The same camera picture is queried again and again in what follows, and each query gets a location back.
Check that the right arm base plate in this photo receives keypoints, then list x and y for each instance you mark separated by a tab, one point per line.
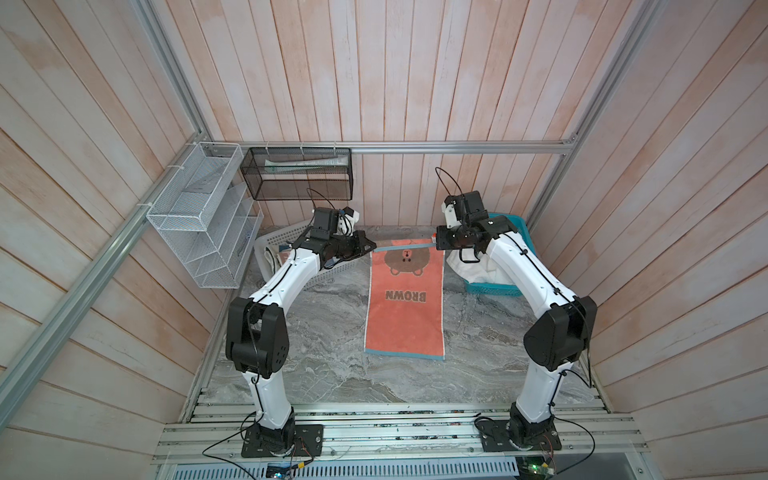
516	434

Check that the multicolour lettered towel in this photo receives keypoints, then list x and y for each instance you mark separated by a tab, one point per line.
280	254

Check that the red and white towel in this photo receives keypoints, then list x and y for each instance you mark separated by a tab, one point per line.
405	309

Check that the aluminium wall rail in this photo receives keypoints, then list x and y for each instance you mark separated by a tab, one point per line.
38	353
558	147

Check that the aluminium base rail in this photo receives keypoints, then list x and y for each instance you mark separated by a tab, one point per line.
356	431

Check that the black mesh wall basket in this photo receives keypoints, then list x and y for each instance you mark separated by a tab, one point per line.
298	173

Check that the white plastic laundry basket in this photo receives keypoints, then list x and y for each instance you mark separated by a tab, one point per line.
270	249

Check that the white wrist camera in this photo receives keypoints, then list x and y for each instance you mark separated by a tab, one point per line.
347	220
452	222

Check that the teal plastic basket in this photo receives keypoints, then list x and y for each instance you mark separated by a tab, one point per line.
501	289

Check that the aluminium wall rail left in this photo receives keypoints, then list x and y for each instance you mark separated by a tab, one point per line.
38	353

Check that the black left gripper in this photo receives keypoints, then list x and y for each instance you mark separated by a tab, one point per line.
358	238

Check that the white towel in basket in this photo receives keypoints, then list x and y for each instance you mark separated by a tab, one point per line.
484	271

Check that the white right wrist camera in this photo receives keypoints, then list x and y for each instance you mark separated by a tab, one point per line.
452	222

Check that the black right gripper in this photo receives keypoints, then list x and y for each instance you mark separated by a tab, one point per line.
441	243

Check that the white wire mesh shelf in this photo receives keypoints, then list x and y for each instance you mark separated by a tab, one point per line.
208	218

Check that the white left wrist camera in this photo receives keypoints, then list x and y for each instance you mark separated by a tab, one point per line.
347	220

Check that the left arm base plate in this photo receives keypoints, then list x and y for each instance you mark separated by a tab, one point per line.
302	439

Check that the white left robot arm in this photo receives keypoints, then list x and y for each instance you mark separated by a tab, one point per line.
257	338

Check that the aluminium wall rail back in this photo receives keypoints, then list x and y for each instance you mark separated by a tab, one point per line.
558	147

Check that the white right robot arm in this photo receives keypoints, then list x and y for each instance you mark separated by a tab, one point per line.
565	321

